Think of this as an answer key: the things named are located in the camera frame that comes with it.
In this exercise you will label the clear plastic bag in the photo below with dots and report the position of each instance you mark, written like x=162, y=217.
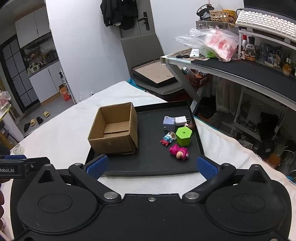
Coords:
x=219, y=44

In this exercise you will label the black hanging clothes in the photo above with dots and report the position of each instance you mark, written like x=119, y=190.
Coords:
x=120, y=14

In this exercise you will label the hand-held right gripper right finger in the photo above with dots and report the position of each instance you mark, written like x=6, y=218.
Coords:
x=207, y=166

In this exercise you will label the black slipper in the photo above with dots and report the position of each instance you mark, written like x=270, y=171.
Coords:
x=27, y=127
x=39, y=120

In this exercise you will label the brown cardboard box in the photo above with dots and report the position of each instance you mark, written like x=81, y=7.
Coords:
x=111, y=142

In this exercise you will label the white remote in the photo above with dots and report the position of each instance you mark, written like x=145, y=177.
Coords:
x=194, y=53

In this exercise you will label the yellow container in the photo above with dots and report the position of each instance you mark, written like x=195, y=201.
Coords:
x=232, y=15

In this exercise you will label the white desk shelf riser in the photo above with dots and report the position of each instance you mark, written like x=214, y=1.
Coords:
x=266, y=34

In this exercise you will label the black grid sliding door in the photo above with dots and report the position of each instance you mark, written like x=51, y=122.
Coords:
x=16, y=76

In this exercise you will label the amber bottle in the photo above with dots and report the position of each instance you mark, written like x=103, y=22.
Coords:
x=287, y=67

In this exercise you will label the black scissors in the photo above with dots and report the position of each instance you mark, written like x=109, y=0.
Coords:
x=179, y=55

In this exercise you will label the grey desktop organizer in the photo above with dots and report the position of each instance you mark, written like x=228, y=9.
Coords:
x=208, y=24

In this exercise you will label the black tray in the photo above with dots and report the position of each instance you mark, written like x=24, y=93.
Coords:
x=150, y=160

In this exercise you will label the white keyboard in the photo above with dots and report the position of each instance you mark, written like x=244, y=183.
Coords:
x=263, y=20

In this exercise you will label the white cabinet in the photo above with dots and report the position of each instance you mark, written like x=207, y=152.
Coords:
x=41, y=78

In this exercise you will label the grey chair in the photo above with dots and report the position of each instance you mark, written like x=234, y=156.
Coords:
x=138, y=48

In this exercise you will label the orange box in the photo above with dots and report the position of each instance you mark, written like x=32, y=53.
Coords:
x=64, y=93

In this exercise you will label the lavender cube toy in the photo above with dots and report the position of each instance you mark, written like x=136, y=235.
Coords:
x=169, y=124

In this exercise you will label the small brown figure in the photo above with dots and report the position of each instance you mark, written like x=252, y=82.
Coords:
x=190, y=126

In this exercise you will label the pink bear toy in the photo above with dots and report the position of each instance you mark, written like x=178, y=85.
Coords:
x=177, y=150

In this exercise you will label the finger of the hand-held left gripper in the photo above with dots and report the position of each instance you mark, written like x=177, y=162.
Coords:
x=13, y=157

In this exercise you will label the black framed board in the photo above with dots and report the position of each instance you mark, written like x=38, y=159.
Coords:
x=155, y=73

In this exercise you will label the green hexagonal box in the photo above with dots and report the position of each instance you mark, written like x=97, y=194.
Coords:
x=183, y=138

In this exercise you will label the woven basket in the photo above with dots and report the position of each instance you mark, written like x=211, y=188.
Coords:
x=218, y=16

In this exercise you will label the grey desk with black mat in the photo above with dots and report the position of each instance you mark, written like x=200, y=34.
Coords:
x=231, y=67

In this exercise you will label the red basket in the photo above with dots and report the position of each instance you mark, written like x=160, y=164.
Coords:
x=196, y=80

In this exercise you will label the clear plastic packet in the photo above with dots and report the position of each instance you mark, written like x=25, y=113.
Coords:
x=19, y=149

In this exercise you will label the teal cloth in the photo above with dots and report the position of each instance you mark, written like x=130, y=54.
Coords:
x=132, y=82

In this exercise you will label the red and blue figure toy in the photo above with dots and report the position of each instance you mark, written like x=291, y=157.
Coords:
x=166, y=140

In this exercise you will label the panda figure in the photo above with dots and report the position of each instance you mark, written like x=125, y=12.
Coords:
x=250, y=52

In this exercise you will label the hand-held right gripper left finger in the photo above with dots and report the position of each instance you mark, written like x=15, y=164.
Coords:
x=97, y=165

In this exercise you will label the yellow slipper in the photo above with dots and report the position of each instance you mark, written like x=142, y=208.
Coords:
x=33, y=122
x=47, y=114

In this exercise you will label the white tote bag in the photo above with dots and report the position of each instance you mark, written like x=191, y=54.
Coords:
x=225, y=95

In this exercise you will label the white charger plug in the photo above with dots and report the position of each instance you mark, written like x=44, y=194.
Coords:
x=181, y=121

